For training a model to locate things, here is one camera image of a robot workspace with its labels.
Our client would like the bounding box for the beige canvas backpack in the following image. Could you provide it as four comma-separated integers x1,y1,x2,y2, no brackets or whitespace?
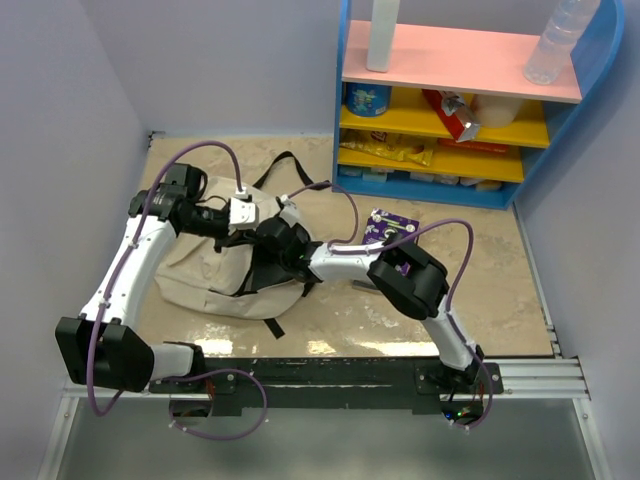
155,151,334,340

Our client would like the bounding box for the purple paperback book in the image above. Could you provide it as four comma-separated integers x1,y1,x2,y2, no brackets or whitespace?
362,208,420,244

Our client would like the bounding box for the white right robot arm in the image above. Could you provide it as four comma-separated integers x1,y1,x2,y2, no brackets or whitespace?
256,218,483,393

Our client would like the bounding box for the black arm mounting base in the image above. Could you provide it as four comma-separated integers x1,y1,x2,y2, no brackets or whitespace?
149,357,504,419

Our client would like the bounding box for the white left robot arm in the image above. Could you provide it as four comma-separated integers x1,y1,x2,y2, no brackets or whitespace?
55,163,258,392

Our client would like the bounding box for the yellow chips bag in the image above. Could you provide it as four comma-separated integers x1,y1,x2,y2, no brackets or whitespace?
340,130,436,166

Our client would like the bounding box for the dark blue bottom book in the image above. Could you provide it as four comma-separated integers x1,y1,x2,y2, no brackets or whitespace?
352,280,378,291

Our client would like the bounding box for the blue round can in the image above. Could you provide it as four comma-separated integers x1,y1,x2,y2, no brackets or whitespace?
344,82,392,117

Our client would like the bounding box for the blue shelf unit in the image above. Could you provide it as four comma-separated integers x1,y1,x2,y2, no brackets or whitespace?
333,1,624,209

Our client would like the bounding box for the red snack carton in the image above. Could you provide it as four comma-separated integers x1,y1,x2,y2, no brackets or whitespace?
422,89,481,143

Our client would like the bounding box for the red flat box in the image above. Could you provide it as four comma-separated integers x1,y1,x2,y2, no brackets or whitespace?
437,138,509,154

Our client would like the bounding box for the white tall bottle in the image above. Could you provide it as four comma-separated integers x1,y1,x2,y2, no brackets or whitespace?
366,0,400,73

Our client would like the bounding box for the white cup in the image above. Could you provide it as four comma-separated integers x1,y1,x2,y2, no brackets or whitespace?
471,94,524,128

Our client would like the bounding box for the clear plastic water bottle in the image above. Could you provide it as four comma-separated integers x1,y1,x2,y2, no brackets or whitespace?
523,0,601,85

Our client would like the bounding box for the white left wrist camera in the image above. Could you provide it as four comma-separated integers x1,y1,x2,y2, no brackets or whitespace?
229,198,259,230

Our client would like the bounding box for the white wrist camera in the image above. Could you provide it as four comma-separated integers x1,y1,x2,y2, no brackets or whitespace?
277,195,300,227
229,198,259,230

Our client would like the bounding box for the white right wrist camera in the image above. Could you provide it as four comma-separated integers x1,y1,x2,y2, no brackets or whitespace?
277,195,300,227

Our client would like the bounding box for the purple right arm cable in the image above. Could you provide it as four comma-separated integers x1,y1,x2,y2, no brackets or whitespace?
284,182,495,432

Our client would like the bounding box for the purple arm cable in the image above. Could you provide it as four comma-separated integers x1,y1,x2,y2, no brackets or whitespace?
284,182,495,432
85,140,269,441

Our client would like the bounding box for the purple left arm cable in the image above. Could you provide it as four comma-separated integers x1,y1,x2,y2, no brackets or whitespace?
85,140,269,441

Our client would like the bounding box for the aluminium rail frame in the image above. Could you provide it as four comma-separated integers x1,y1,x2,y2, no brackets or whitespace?
37,355,616,480

